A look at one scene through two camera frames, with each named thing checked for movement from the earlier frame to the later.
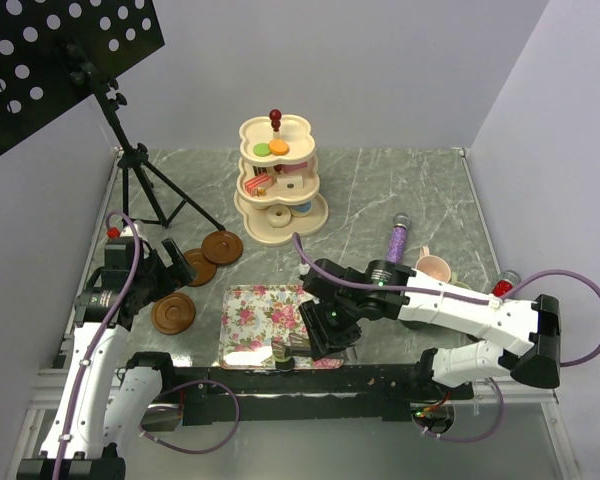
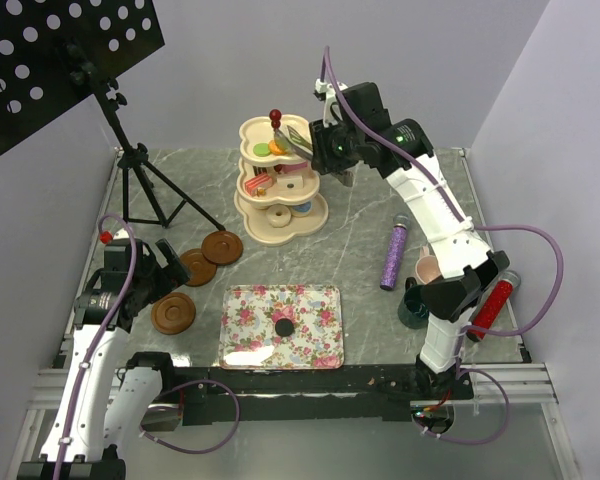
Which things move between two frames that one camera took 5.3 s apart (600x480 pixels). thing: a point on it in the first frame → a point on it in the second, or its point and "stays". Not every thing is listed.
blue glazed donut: x=301 y=210 stays
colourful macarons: x=283 y=363 → x=284 y=327
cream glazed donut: x=275 y=220 stays
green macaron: x=261 y=149 stays
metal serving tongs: x=347 y=353 → x=293 y=141
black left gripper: x=174 y=276 stays
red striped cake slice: x=251 y=186 stays
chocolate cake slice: x=259 y=170 stays
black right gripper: x=321 y=336 → x=323 y=159
